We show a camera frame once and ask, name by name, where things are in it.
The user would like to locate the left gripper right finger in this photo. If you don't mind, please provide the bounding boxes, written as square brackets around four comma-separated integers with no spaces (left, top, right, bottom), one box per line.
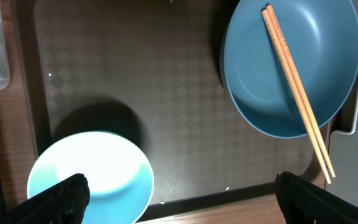
[275,171,358,224]

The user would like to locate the wooden chopstick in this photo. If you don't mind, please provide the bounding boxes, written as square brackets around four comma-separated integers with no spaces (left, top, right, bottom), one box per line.
[261,8,332,185]
[265,3,337,179]

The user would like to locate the light blue bowl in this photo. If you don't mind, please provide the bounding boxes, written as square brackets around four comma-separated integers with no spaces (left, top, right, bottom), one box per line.
[27,131,154,224]

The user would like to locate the brown serving tray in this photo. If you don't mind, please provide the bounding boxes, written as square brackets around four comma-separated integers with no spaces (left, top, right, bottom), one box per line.
[11,0,325,222]

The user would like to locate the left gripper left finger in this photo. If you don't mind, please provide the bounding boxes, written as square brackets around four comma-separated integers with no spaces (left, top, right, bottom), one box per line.
[0,174,90,224]

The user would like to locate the dark blue plate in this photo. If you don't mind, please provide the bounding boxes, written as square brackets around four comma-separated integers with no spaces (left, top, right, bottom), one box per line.
[221,0,358,139]

